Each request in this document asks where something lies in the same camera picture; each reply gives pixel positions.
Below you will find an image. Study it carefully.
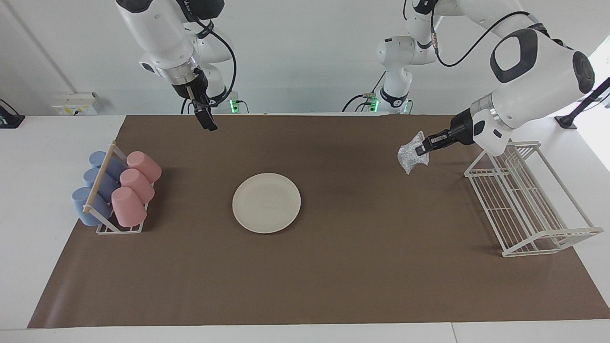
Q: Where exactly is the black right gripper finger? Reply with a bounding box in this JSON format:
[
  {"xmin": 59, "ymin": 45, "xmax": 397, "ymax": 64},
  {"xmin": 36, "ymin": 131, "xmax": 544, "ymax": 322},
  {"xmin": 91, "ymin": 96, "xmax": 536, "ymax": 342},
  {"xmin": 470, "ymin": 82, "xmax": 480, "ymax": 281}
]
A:
[{"xmin": 196, "ymin": 109, "xmax": 219, "ymax": 132}]

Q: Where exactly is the cream round plate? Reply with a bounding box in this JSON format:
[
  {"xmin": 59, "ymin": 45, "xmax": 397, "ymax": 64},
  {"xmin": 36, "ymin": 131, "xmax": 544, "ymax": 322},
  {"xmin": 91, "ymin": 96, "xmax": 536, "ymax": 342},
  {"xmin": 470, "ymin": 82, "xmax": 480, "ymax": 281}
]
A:
[{"xmin": 232, "ymin": 172, "xmax": 302, "ymax": 234}]

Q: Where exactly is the pink plastic cup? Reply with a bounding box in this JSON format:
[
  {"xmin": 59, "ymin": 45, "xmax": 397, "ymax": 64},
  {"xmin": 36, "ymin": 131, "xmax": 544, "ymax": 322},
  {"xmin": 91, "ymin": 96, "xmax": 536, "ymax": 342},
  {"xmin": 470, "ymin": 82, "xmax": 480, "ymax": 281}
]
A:
[
  {"xmin": 111, "ymin": 187, "xmax": 147, "ymax": 228},
  {"xmin": 126, "ymin": 151, "xmax": 162, "ymax": 183},
  {"xmin": 120, "ymin": 169, "xmax": 155, "ymax": 204}
]

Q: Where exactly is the long black pole stand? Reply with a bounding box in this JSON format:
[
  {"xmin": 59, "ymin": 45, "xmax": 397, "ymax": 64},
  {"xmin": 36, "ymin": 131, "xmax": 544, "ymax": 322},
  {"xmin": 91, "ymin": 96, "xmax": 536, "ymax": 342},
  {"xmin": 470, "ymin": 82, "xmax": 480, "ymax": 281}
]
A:
[{"xmin": 554, "ymin": 76, "xmax": 610, "ymax": 130}]

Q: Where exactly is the blue plastic cup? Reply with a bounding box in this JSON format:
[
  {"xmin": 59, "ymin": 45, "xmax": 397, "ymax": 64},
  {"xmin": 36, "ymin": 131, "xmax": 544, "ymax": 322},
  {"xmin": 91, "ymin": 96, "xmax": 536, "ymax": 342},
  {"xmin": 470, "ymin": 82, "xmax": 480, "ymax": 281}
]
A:
[
  {"xmin": 72, "ymin": 187, "xmax": 114, "ymax": 226},
  {"xmin": 83, "ymin": 168, "xmax": 120, "ymax": 201},
  {"xmin": 89, "ymin": 151, "xmax": 127, "ymax": 179}
]

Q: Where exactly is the brown table mat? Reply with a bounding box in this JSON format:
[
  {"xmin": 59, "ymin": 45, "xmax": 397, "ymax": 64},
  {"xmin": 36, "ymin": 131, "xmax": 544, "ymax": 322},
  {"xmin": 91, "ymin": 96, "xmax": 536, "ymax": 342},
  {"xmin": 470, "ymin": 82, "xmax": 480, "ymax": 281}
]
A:
[{"xmin": 27, "ymin": 114, "xmax": 610, "ymax": 329}]

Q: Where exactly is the small black clamp stand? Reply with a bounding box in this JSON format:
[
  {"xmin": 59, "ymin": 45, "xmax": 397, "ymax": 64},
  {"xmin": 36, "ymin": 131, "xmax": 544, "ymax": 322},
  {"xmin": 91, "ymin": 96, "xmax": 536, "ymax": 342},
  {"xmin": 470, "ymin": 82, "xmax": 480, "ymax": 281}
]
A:
[{"xmin": 0, "ymin": 99, "xmax": 25, "ymax": 129}]

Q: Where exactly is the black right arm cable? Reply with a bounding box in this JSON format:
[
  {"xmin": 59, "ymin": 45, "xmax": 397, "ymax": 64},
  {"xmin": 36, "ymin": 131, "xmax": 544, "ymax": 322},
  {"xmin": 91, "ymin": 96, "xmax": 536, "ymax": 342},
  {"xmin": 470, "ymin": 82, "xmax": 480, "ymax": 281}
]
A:
[{"xmin": 183, "ymin": 0, "xmax": 238, "ymax": 103}]

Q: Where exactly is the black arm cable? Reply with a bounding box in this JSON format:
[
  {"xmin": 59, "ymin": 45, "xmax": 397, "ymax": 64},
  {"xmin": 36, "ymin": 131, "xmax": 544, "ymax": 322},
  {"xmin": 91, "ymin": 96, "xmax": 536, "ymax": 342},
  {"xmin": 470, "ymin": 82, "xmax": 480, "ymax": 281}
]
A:
[
  {"xmin": 428, "ymin": 10, "xmax": 545, "ymax": 68},
  {"xmin": 183, "ymin": 0, "xmax": 238, "ymax": 103}
]

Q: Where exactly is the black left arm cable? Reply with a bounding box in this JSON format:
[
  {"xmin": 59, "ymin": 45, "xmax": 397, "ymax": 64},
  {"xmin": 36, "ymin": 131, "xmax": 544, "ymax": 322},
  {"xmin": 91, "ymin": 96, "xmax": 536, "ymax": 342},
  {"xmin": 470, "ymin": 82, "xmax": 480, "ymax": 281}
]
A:
[{"xmin": 428, "ymin": 10, "xmax": 545, "ymax": 68}]

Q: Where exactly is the black left base cable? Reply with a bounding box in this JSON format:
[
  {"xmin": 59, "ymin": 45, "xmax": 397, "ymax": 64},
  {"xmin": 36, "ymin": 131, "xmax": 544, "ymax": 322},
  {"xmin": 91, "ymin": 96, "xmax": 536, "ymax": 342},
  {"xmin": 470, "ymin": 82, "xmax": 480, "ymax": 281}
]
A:
[{"xmin": 341, "ymin": 71, "xmax": 387, "ymax": 113}]

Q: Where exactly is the white wall power outlet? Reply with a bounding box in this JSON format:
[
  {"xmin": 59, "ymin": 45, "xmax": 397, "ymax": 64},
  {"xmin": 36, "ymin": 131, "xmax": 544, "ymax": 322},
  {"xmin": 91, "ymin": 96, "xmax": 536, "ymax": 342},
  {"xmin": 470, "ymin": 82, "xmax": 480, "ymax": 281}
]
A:
[{"xmin": 51, "ymin": 92, "xmax": 98, "ymax": 116}]

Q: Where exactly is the wooden-handled cup rack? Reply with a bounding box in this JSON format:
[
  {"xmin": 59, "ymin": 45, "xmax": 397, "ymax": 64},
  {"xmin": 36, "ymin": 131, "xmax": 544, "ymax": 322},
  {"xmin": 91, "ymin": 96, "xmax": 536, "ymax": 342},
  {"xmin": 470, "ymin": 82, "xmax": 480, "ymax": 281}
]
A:
[{"xmin": 82, "ymin": 141, "xmax": 155, "ymax": 235}]

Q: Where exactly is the white wire dish rack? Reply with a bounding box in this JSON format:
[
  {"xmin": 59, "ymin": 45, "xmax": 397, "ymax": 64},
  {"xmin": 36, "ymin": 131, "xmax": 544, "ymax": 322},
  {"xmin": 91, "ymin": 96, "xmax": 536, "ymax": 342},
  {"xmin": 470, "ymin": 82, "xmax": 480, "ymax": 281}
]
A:
[{"xmin": 464, "ymin": 141, "xmax": 604, "ymax": 258}]

